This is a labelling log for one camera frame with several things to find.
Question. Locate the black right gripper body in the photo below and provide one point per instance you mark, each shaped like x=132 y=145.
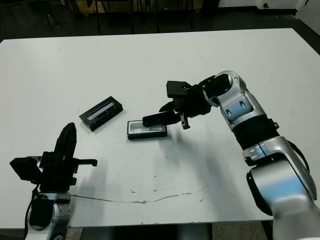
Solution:
x=195 y=103

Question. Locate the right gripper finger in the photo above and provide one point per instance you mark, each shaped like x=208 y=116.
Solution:
x=173 y=118
x=168 y=107

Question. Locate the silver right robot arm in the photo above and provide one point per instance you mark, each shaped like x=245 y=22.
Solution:
x=240 y=105

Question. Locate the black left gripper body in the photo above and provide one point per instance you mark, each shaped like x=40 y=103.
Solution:
x=57 y=172

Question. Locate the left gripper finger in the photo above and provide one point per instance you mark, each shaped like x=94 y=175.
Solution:
x=71 y=142
x=61 y=143

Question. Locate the black box lid glossy strip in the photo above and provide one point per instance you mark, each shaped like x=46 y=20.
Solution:
x=100 y=113

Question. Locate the black box base white-lined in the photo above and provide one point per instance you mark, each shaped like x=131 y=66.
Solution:
x=147 y=135

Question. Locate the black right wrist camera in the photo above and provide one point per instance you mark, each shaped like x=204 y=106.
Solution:
x=176 y=88

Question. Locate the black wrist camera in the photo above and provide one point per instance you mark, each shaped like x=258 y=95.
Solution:
x=176 y=88
x=23 y=168

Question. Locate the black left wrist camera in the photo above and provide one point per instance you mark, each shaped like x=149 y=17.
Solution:
x=23 y=168

